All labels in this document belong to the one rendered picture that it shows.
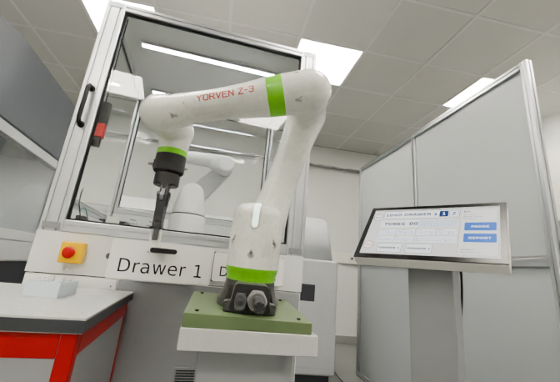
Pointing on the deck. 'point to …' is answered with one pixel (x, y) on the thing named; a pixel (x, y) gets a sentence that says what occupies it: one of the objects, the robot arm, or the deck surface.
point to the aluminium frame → (55, 213)
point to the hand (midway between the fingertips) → (154, 240)
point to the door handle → (83, 104)
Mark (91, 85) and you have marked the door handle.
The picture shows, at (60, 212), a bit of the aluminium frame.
